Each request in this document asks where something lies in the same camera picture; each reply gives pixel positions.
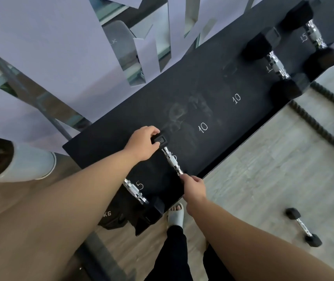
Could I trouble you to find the person's left hand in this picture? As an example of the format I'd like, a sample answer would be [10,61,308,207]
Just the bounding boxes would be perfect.
[123,126,162,162]

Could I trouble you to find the person's right hand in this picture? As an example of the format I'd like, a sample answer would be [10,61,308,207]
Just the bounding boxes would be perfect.
[180,174,208,214]

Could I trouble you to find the small black hex dumbbell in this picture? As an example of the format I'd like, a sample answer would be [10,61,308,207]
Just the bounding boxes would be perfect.
[151,130,185,176]
[122,178,166,224]
[285,207,323,248]

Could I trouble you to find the person's left forearm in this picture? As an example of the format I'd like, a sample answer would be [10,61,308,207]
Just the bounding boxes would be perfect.
[0,148,140,281]

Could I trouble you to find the person's right forearm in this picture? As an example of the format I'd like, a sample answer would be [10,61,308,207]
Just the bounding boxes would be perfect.
[185,198,334,281]

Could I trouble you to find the white slide sandal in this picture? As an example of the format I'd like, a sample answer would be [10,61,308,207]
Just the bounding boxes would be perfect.
[166,202,185,230]

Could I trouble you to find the person's black trousers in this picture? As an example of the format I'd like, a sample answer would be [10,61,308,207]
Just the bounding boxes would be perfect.
[152,225,235,281]

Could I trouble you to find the black dumbbell rack shelf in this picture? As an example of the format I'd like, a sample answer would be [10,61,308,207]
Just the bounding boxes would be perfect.
[62,0,334,202]

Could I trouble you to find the white plant pot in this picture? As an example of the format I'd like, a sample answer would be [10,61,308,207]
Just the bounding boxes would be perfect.
[0,136,57,184]

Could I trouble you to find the large black hex dumbbell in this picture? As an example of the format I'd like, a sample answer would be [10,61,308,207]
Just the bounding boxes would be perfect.
[281,0,334,76]
[244,27,311,100]

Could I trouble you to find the black rack frame leg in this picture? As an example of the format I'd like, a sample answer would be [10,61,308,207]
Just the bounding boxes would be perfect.
[75,230,139,281]

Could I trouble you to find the wall mirror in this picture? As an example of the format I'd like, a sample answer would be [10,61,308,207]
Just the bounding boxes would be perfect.
[0,0,262,138]

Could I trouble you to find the black battle rope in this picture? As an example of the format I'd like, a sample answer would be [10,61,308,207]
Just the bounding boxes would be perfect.
[289,81,334,157]

